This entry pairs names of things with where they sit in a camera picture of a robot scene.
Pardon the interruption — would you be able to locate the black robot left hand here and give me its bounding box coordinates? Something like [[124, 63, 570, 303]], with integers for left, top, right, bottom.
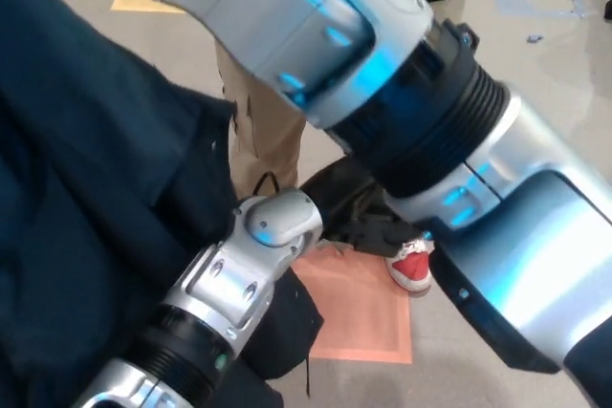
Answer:
[[301, 158, 418, 257]]

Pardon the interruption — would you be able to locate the orange square floor marking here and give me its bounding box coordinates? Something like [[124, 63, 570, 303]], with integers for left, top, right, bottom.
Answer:
[[286, 245, 415, 365]]

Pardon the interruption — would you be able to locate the dark teal coat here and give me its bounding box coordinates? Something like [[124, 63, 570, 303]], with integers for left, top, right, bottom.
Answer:
[[0, 0, 327, 408]]

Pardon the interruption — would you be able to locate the red white sneaker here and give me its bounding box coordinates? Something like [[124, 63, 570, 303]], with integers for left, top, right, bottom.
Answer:
[[383, 234, 434, 293]]

